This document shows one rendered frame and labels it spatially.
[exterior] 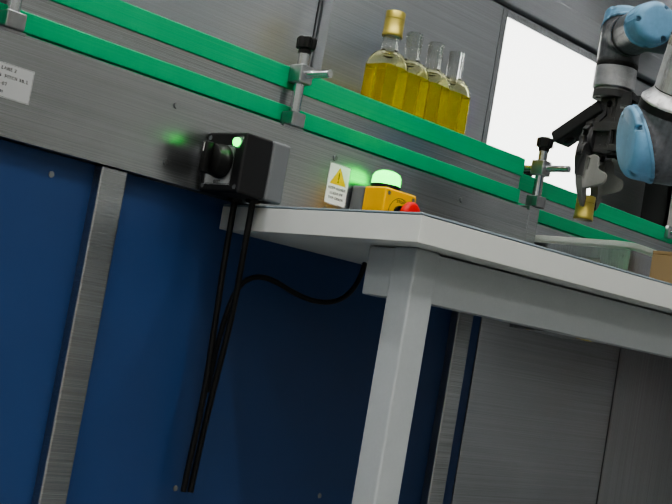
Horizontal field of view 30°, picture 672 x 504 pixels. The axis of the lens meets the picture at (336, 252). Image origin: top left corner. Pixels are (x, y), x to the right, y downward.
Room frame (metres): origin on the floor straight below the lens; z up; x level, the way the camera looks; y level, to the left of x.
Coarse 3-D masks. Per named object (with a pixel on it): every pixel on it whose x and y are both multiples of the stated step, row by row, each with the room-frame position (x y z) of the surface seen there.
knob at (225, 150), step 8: (208, 144) 1.59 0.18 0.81; (216, 144) 1.60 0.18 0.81; (224, 144) 1.61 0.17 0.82; (208, 152) 1.60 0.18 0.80; (216, 152) 1.60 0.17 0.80; (224, 152) 1.60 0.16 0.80; (232, 152) 1.61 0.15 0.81; (200, 160) 1.60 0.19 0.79; (208, 160) 1.60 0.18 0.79; (216, 160) 1.59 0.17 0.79; (224, 160) 1.60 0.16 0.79; (232, 160) 1.60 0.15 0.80; (200, 168) 1.59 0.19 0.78; (208, 168) 1.60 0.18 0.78; (216, 168) 1.59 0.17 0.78; (224, 168) 1.60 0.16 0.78; (216, 176) 1.61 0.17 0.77
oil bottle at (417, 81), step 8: (408, 64) 2.11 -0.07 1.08; (416, 64) 2.11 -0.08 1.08; (408, 72) 2.10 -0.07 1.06; (416, 72) 2.11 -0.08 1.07; (424, 72) 2.13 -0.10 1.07; (408, 80) 2.10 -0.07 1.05; (416, 80) 2.11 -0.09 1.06; (424, 80) 2.13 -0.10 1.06; (408, 88) 2.10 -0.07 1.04; (416, 88) 2.12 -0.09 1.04; (424, 88) 2.13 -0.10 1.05; (408, 96) 2.10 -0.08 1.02; (416, 96) 2.12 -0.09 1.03; (424, 96) 2.13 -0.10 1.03; (408, 104) 2.11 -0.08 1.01; (416, 104) 2.12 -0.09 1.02; (424, 104) 2.14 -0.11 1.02; (408, 112) 2.11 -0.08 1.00; (416, 112) 2.12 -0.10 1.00
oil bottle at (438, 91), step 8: (432, 72) 2.15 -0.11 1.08; (440, 72) 2.16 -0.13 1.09; (432, 80) 2.14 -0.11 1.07; (440, 80) 2.16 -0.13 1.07; (448, 80) 2.17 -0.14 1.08; (432, 88) 2.14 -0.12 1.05; (440, 88) 2.16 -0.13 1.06; (448, 88) 2.17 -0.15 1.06; (432, 96) 2.15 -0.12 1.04; (440, 96) 2.16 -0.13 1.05; (448, 96) 2.18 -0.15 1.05; (432, 104) 2.15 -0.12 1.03; (440, 104) 2.16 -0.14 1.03; (424, 112) 2.14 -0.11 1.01; (432, 112) 2.15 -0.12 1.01; (440, 112) 2.17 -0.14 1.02; (432, 120) 2.15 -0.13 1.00; (440, 120) 2.17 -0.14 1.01
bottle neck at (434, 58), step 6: (432, 42) 2.17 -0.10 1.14; (438, 42) 2.17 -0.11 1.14; (432, 48) 2.17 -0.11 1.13; (438, 48) 2.17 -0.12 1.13; (432, 54) 2.17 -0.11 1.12; (438, 54) 2.17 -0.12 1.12; (426, 60) 2.17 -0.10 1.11; (432, 60) 2.17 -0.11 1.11; (438, 60) 2.17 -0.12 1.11; (426, 66) 2.17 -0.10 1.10; (432, 66) 2.17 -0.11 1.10; (438, 66) 2.17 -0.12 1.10
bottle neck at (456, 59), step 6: (450, 54) 2.21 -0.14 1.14; (456, 54) 2.21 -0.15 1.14; (462, 54) 2.21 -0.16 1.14; (450, 60) 2.21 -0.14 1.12; (456, 60) 2.21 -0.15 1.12; (462, 60) 2.21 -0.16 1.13; (450, 66) 2.21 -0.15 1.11; (456, 66) 2.21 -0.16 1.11; (462, 66) 2.21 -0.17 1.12; (450, 72) 2.21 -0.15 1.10; (456, 72) 2.21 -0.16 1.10
